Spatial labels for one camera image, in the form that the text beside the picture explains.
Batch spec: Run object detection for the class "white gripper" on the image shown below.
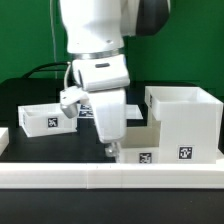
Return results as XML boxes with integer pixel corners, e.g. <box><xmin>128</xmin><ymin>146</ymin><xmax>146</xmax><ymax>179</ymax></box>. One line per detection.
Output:
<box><xmin>72</xmin><ymin>54</ymin><xmax>130</xmax><ymax>157</ymax></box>

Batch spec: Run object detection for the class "white drawer box front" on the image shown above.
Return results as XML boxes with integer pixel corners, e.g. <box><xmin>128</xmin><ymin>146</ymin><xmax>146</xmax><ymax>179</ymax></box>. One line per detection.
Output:
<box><xmin>119</xmin><ymin>126</ymin><xmax>160</xmax><ymax>164</ymax></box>

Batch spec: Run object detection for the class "white drawer box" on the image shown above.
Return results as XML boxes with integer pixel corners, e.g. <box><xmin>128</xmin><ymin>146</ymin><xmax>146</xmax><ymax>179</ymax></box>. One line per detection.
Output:
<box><xmin>119</xmin><ymin>126</ymin><xmax>160</xmax><ymax>164</ymax></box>
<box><xmin>18</xmin><ymin>103</ymin><xmax>77</xmax><ymax>137</ymax></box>

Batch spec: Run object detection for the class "white drawer cabinet frame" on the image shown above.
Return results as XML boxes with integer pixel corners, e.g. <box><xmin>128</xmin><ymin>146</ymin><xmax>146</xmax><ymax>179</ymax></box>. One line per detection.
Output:
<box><xmin>145</xmin><ymin>86</ymin><xmax>223</xmax><ymax>164</ymax></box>

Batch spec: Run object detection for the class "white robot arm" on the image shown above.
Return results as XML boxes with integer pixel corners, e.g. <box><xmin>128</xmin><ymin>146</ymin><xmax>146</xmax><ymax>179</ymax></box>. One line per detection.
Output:
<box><xmin>60</xmin><ymin>0</ymin><xmax>171</xmax><ymax>156</ymax></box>

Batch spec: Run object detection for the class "white drawer box rear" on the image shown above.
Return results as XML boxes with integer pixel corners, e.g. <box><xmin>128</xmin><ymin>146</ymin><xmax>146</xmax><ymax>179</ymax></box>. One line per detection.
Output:
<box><xmin>18</xmin><ymin>103</ymin><xmax>77</xmax><ymax>137</ymax></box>

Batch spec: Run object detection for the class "white fiducial marker sheet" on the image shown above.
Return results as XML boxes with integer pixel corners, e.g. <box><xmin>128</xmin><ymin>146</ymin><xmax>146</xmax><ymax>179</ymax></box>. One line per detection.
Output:
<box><xmin>78</xmin><ymin>104</ymin><xmax>143</xmax><ymax>120</ymax></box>

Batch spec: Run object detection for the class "white block left edge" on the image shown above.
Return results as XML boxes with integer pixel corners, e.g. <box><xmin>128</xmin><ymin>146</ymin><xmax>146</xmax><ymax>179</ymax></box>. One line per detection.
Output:
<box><xmin>0</xmin><ymin>128</ymin><xmax>9</xmax><ymax>155</ymax></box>

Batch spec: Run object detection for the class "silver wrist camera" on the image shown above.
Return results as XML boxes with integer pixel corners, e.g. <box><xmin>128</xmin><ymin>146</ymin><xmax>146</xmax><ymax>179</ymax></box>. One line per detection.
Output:
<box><xmin>60</xmin><ymin>86</ymin><xmax>89</xmax><ymax>119</ymax></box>

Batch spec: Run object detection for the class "white plastic border rail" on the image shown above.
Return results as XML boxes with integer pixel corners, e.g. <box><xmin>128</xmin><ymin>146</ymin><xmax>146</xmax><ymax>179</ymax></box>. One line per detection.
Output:
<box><xmin>0</xmin><ymin>163</ymin><xmax>224</xmax><ymax>189</ymax></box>

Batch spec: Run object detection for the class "black cable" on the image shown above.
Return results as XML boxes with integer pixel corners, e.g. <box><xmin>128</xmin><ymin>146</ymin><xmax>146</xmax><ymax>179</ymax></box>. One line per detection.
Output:
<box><xmin>21</xmin><ymin>61</ymin><xmax>73</xmax><ymax>79</ymax></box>

